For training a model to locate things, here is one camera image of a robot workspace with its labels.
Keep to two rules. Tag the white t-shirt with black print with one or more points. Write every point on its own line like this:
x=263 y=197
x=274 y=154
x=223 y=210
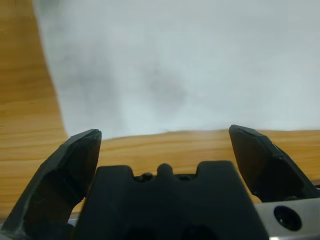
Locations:
x=175 y=62

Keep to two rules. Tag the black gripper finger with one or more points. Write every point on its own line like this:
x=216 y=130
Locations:
x=55 y=187
x=265 y=170

